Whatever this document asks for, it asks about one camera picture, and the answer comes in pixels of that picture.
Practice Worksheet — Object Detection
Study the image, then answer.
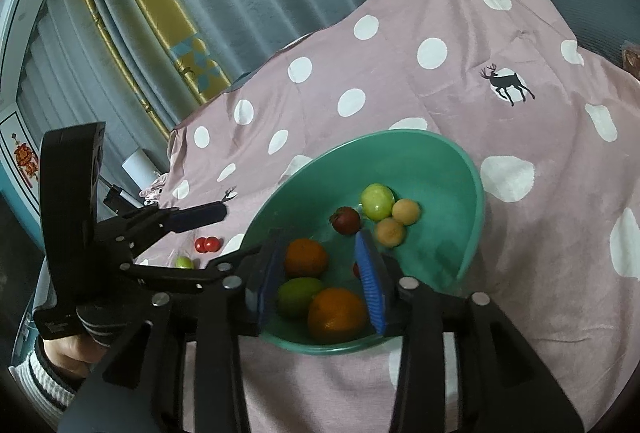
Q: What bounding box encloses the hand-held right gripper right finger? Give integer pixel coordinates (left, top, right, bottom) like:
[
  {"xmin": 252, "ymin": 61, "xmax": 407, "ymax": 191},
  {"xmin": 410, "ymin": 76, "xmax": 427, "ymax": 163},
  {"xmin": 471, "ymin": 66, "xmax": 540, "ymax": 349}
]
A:
[{"xmin": 354, "ymin": 230, "xmax": 583, "ymax": 433}]

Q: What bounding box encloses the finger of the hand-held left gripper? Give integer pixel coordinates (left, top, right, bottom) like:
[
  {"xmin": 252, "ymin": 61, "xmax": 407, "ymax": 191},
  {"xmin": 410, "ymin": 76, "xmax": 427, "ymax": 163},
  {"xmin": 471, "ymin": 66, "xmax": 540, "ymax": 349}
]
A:
[
  {"xmin": 97, "ymin": 202, "xmax": 229, "ymax": 256},
  {"xmin": 122, "ymin": 232, "xmax": 277, "ymax": 295}
]

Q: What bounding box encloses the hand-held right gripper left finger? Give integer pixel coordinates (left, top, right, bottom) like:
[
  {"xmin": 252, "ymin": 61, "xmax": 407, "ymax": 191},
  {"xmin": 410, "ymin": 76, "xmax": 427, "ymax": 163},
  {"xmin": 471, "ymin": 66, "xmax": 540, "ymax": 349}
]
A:
[{"xmin": 87, "ymin": 232, "xmax": 286, "ymax": 433}]

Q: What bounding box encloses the orange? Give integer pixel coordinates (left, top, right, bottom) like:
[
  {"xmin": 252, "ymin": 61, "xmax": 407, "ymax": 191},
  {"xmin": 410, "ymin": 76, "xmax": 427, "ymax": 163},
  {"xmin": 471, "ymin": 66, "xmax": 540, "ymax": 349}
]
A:
[
  {"xmin": 284, "ymin": 238, "xmax": 330, "ymax": 278},
  {"xmin": 307, "ymin": 288, "xmax": 368, "ymax": 345}
]

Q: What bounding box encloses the tan longan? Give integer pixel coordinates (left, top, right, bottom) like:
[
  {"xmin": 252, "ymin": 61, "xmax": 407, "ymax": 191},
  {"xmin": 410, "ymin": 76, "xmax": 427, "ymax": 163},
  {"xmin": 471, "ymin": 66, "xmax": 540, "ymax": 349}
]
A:
[
  {"xmin": 374, "ymin": 218, "xmax": 407, "ymax": 248},
  {"xmin": 391, "ymin": 198, "xmax": 422, "ymax": 226}
]

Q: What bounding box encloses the round green fruit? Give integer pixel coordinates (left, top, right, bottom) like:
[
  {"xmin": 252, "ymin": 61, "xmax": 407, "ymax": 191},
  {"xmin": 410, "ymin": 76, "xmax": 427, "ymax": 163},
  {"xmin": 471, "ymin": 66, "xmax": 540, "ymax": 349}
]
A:
[{"xmin": 360, "ymin": 183, "xmax": 396, "ymax": 221}]

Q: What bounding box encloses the green plastic bowl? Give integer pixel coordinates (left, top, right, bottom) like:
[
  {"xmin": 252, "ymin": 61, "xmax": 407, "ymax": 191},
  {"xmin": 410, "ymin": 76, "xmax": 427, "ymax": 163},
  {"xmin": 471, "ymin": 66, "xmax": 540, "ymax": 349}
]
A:
[{"xmin": 243, "ymin": 129, "xmax": 486, "ymax": 356}]

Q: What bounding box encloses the person's left forearm striped sleeve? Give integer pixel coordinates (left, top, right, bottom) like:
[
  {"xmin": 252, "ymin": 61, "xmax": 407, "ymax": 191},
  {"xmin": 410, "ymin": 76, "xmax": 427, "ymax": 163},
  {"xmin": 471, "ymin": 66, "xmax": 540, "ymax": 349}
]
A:
[{"xmin": 7, "ymin": 345, "xmax": 87, "ymax": 414}]

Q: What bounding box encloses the person's left hand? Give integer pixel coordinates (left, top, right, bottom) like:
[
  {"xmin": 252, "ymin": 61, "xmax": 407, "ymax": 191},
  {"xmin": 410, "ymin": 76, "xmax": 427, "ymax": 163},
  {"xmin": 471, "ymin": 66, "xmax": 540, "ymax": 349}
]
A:
[{"xmin": 42, "ymin": 335, "xmax": 112, "ymax": 380}]

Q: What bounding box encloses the black device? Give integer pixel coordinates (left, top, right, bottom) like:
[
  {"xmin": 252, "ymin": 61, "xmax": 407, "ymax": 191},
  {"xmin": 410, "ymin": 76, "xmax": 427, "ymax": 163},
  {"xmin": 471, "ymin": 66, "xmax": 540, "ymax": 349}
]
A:
[{"xmin": 102, "ymin": 185, "xmax": 138, "ymax": 211}]

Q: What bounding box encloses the red paper decoration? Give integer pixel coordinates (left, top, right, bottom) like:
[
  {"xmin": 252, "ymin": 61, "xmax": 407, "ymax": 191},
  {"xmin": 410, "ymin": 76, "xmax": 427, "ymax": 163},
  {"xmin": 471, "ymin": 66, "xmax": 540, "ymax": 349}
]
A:
[{"xmin": 10, "ymin": 130, "xmax": 41, "ymax": 184}]

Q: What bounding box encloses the white paper roll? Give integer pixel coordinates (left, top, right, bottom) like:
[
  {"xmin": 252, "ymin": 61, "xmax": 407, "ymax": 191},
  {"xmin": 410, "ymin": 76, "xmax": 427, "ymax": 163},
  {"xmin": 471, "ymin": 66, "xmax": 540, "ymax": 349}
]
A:
[{"xmin": 121, "ymin": 149, "xmax": 156, "ymax": 186}]

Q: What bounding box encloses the white and blue cabinet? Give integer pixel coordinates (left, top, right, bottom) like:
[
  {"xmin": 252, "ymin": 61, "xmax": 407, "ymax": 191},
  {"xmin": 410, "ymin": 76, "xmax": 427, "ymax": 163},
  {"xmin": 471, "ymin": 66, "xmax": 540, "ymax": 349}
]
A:
[{"xmin": 0, "ymin": 0, "xmax": 101, "ymax": 264}]

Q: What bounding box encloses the pink polka-dot blanket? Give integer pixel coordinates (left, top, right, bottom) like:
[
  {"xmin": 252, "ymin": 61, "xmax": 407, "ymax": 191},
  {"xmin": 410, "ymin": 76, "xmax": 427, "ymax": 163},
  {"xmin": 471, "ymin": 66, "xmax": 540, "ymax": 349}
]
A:
[{"xmin": 132, "ymin": 0, "xmax": 640, "ymax": 433}]

